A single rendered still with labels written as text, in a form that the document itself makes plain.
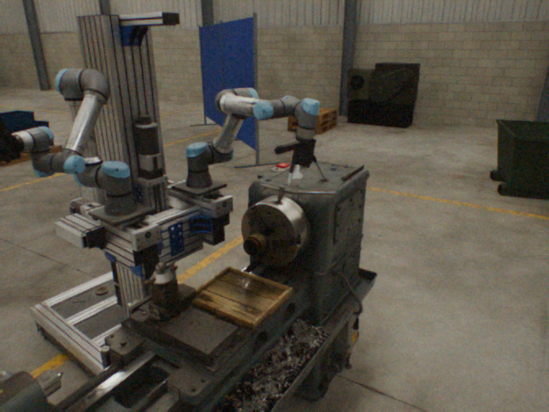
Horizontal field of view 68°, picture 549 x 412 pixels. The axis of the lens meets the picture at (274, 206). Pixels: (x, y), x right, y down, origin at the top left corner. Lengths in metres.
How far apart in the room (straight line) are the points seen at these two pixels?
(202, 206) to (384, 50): 10.09
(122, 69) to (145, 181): 0.55
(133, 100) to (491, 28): 10.10
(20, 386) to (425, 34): 11.29
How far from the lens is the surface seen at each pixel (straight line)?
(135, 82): 2.22
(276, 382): 1.88
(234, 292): 1.85
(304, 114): 1.66
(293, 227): 1.79
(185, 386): 1.43
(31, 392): 1.22
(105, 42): 2.14
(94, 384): 1.60
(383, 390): 2.72
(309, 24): 12.83
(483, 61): 11.53
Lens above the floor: 1.90
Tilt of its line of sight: 21 degrees down
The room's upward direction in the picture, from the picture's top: straight up
